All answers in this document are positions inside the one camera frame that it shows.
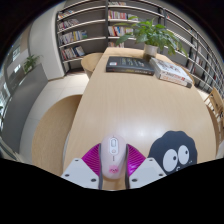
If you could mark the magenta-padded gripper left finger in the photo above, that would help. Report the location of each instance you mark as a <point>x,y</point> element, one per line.
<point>78,171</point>

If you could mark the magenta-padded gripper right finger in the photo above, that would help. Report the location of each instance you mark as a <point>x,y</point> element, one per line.
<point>148,171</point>

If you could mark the pale pink computer mouse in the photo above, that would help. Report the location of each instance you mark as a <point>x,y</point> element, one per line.
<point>113,160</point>

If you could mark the dark cartoon-eyed mouse pad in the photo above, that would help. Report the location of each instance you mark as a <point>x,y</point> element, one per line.
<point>170,143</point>

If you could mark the round-backed wooden chair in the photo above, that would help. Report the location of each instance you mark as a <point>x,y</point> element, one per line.
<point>53,133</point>
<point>90,63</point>

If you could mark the book with red-lettered spine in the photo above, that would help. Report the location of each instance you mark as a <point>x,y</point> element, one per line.
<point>175,81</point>

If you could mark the white-covered book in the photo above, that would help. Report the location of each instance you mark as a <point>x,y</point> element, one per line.
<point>168,68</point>

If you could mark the black hardcover book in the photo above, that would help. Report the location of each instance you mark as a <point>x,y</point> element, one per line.
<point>128,65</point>

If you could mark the small green floor plant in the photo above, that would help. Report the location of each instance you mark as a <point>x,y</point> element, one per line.
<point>30,63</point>

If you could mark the green potted plant white pot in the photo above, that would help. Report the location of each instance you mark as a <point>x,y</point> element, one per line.
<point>151,33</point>

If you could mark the grey bookshelf unit with books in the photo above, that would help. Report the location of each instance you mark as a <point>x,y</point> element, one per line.
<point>83,23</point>

